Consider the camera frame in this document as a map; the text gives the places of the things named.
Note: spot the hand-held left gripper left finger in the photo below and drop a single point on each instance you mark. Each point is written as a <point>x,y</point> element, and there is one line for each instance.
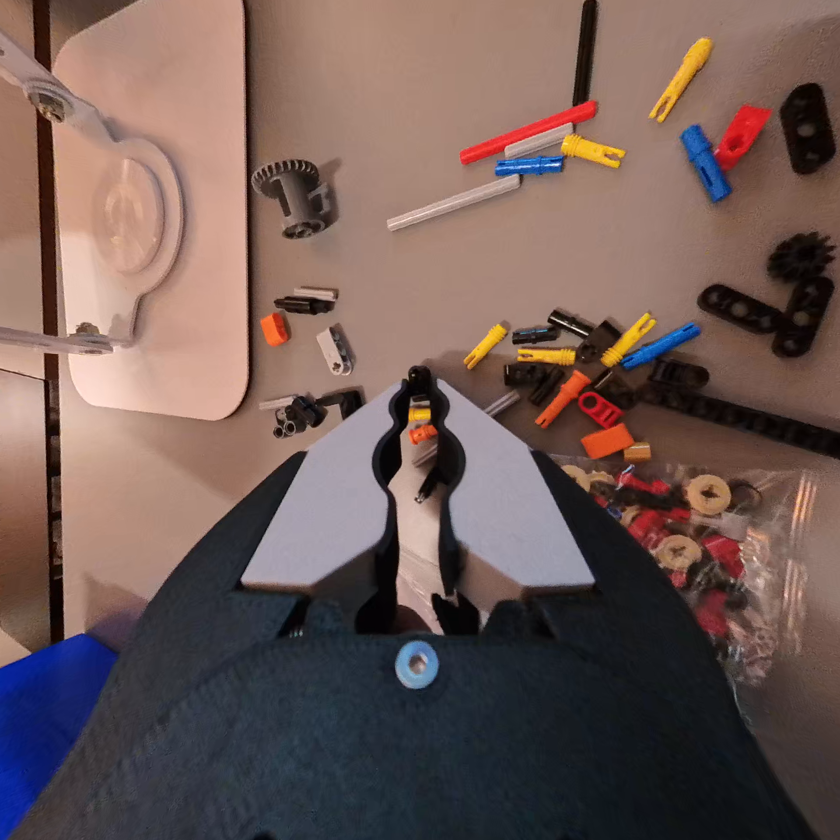
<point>315,525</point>

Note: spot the red axle connector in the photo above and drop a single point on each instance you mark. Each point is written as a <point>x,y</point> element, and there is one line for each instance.
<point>741,134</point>

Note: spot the small orange curved piece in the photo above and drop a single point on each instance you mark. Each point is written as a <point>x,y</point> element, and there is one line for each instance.
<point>274,328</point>

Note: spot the short light grey axle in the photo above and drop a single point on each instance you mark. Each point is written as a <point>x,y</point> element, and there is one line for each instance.
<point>538,140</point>

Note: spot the orange block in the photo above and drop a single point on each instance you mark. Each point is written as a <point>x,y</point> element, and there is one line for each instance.
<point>607,441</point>

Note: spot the small black pin connector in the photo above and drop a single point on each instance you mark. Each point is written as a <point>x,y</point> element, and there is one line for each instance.
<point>420,377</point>

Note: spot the long light grey axle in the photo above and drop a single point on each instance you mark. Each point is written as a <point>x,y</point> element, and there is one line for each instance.
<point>453,202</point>

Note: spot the black grey connector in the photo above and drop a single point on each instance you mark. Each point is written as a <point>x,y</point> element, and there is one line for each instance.
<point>305,305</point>

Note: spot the black two-hole liftarm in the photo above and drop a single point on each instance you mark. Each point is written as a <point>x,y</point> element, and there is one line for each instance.
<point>808,131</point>

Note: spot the medium light grey axle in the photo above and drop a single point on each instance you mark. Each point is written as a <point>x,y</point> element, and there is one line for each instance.
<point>502,402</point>

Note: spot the cluster of black connectors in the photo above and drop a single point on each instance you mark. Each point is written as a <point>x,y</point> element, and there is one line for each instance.
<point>538,384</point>

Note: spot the long black beam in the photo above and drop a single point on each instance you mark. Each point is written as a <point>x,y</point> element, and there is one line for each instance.
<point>754,420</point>

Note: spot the light grey connector block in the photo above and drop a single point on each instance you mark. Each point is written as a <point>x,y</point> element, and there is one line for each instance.
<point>328,341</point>

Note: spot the black perpendicular connector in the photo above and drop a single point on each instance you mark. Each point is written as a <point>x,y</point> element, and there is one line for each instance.
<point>302,410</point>

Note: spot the orange axle pin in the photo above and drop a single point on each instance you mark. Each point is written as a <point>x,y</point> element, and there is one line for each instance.
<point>561,400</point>
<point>422,434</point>

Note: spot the pale rounded board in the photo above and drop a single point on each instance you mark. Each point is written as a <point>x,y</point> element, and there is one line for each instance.
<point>197,262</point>

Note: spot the red axle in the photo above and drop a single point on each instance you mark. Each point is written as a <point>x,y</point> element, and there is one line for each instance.
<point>525,133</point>

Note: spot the black bracket piece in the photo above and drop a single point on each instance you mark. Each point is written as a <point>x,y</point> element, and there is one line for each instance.
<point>351,397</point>

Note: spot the small black gear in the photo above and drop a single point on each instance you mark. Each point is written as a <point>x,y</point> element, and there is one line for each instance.
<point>787,253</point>

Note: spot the clear bag of small parts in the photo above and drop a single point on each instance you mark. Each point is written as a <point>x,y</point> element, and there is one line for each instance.
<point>676,518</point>

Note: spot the long black axle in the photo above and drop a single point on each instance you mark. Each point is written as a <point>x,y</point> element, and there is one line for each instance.
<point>585,52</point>

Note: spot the small tan cylinder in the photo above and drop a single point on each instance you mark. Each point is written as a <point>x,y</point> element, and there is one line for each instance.
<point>636,451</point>

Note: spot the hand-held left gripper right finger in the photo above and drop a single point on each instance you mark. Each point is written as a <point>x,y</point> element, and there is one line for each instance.
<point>518,525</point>

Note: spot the blue long pin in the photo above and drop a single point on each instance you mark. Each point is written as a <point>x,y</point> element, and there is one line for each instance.
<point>705,164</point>
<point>659,346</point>
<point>528,165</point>

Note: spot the grey differential gear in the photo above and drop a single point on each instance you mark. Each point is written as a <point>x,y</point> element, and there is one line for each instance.
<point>295,197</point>

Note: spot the yellow axle pin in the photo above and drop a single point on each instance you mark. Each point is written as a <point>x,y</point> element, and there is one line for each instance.
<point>544,356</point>
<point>682,79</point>
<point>485,344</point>
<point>420,414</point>
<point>627,340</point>
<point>590,151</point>

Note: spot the blue box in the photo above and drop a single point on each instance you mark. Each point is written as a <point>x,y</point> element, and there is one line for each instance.
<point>39,722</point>

